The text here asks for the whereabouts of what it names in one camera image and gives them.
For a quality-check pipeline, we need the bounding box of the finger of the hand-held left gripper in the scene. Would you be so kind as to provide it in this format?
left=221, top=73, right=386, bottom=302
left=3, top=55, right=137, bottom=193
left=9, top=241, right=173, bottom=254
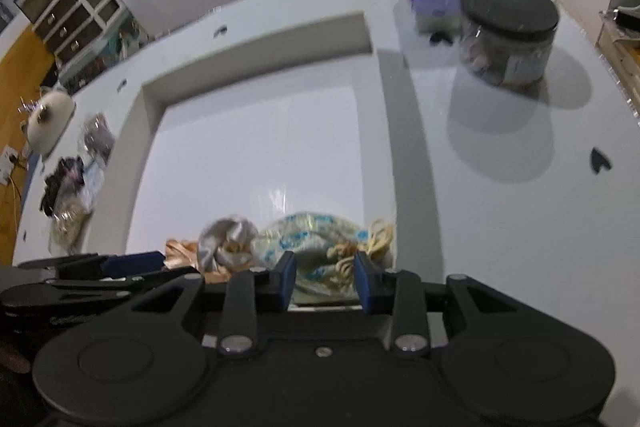
left=17, top=250, right=167, bottom=282
left=0, top=267, right=201, bottom=310

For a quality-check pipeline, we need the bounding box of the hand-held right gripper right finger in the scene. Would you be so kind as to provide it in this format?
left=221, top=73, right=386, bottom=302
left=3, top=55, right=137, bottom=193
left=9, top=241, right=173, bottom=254
left=353, top=251, right=522, bottom=356

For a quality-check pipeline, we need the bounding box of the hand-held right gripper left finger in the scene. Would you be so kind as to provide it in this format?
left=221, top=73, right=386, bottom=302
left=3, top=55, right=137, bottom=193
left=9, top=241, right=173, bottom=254
left=130, top=251, right=299, bottom=356

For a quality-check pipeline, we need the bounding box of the pale blue printed scrunchie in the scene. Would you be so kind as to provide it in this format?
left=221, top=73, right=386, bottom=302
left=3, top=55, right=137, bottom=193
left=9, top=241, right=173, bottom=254
left=252, top=211, right=370, bottom=306

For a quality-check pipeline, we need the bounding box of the clear bag of beige rubber bands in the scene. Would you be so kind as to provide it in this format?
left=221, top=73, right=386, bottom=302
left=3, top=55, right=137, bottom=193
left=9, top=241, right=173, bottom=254
left=49, top=199, right=96, bottom=256

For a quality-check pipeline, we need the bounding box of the small white label packet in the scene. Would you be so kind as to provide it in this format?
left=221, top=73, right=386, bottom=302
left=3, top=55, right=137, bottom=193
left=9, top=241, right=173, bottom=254
left=40, top=156, right=106, bottom=218

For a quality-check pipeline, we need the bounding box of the clear bag of dark hair ties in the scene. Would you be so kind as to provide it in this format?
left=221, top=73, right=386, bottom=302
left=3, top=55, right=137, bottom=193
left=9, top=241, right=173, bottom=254
left=79, top=113, right=117, bottom=168

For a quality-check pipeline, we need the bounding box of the white shallow cardboard box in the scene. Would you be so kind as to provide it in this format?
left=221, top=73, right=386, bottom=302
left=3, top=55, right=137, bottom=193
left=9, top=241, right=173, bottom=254
left=85, top=11, right=401, bottom=308

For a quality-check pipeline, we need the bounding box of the peach satin scrunchie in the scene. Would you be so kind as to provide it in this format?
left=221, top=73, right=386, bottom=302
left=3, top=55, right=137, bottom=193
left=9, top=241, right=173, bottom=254
left=164, top=238, right=236, bottom=284

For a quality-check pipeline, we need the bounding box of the silver satin scrunchie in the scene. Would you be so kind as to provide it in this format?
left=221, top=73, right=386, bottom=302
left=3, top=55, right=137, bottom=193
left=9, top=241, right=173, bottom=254
left=196, top=216, right=262, bottom=276

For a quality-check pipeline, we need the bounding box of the cream rounded appliance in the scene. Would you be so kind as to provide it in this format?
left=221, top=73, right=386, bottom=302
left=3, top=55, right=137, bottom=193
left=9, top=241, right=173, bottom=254
left=25, top=88, right=79, bottom=156

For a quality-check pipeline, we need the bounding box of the clear jar with black lid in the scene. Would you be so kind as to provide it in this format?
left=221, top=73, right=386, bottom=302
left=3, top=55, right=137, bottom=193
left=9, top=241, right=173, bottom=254
left=457, top=0, right=560, bottom=88

